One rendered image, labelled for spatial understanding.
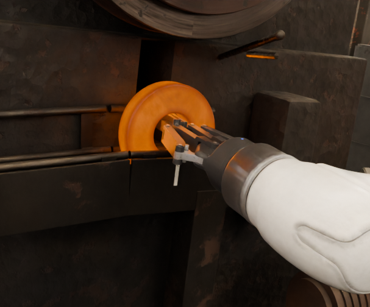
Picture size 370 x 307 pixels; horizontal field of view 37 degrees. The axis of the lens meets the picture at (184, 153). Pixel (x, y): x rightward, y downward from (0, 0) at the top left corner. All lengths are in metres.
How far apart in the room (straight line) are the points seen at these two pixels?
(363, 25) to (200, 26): 4.48
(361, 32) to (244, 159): 4.64
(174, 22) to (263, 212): 0.32
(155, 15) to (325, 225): 0.38
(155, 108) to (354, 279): 0.40
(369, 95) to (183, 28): 2.73
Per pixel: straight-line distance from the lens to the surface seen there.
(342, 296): 0.93
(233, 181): 0.63
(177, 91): 0.82
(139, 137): 0.80
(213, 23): 0.81
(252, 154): 0.63
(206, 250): 0.90
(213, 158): 0.67
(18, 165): 0.73
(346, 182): 0.56
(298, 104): 0.93
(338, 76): 1.13
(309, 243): 0.54
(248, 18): 0.85
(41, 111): 0.81
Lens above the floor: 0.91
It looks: 14 degrees down
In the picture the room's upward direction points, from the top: 7 degrees clockwise
